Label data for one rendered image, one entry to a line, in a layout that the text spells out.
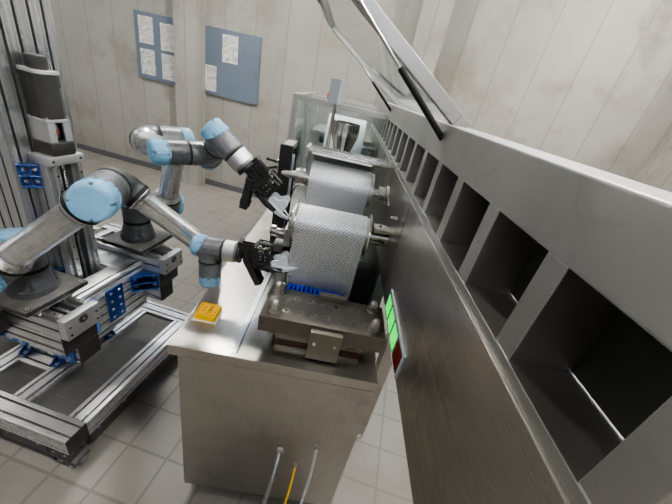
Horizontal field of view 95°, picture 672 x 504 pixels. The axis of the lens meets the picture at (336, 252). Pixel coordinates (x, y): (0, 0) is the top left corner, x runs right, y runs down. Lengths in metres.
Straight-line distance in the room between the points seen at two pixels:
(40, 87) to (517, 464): 1.56
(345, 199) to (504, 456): 1.00
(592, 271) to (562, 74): 4.16
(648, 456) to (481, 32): 4.14
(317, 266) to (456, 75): 3.43
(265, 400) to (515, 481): 0.89
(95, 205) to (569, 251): 1.06
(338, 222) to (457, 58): 3.40
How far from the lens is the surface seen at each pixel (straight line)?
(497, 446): 0.41
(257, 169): 1.02
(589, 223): 0.35
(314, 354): 1.03
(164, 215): 1.23
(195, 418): 1.34
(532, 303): 0.38
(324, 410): 1.17
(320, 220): 1.02
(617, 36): 4.63
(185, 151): 1.08
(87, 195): 1.09
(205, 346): 1.08
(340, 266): 1.07
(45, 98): 1.53
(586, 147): 4.63
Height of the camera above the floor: 1.68
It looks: 28 degrees down
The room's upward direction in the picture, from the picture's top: 13 degrees clockwise
